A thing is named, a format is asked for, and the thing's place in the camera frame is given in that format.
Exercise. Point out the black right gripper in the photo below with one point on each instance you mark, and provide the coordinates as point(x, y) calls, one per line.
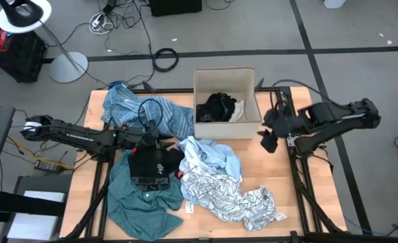
point(269, 141)

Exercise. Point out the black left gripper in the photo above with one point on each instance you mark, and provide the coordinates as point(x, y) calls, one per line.
point(151, 140)

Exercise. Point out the black Puma shorts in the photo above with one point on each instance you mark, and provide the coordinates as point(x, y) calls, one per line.
point(148, 168)

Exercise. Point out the light blue patterned shirt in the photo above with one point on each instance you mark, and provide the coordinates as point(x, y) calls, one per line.
point(215, 155)

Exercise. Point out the plain black garment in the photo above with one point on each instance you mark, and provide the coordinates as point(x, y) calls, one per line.
point(215, 108)

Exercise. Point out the teal dotted shirt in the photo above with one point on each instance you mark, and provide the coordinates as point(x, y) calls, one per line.
point(138, 212)

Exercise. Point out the white black leaf-print garment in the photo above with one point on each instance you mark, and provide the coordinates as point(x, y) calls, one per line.
point(219, 199)

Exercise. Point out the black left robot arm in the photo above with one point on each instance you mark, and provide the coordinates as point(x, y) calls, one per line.
point(80, 136)

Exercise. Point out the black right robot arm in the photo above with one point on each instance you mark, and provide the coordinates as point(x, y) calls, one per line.
point(330, 114)

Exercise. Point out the blue striped cloth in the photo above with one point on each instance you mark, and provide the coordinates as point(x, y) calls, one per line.
point(171, 118)

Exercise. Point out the open cardboard box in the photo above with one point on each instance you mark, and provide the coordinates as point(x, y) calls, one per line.
point(225, 131)

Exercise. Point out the handwritten white paper tag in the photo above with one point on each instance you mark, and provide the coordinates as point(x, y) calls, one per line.
point(189, 207)

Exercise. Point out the small white garment tag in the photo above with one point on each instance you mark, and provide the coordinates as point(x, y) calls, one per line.
point(281, 216)

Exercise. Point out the black power adapter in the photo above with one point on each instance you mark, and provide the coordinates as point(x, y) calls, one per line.
point(48, 166)

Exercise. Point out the white round-top floor stand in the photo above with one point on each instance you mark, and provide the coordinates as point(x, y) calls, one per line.
point(68, 67)

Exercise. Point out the black box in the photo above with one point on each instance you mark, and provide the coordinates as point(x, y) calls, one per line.
point(175, 6)

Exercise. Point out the white power strip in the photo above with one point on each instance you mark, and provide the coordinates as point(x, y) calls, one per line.
point(97, 20)

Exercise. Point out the white floor object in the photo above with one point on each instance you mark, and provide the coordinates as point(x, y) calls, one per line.
point(334, 3)

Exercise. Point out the black crate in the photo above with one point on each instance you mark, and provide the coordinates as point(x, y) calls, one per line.
point(23, 60)

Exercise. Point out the red item on crate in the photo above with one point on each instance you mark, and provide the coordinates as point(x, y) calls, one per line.
point(0, 38)

